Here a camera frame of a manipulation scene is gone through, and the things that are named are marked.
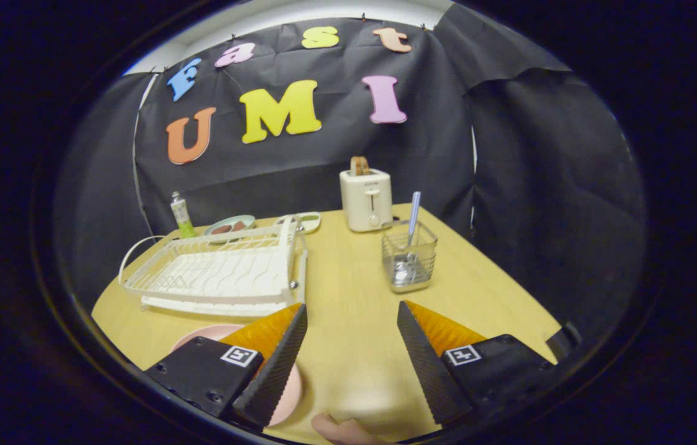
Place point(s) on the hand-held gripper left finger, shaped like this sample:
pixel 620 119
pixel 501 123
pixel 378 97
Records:
pixel 274 377

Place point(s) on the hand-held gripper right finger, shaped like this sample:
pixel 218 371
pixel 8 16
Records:
pixel 426 364

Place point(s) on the pink plate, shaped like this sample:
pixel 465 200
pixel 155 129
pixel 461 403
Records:
pixel 290 392

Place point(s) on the white dish rack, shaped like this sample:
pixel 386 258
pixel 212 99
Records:
pixel 219 272

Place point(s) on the green plate with brown food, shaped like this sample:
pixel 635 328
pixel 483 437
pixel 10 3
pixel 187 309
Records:
pixel 231 224

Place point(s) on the white tray with food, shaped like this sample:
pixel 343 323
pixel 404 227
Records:
pixel 310 221

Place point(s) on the white toaster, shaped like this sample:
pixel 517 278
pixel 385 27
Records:
pixel 366 201

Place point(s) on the small green bottle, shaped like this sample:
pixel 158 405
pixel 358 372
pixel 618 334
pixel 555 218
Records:
pixel 182 216

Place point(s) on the black backdrop cloth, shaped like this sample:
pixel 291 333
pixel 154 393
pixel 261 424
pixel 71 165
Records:
pixel 509 185

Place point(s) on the brown toast slice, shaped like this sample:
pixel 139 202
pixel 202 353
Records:
pixel 359 165

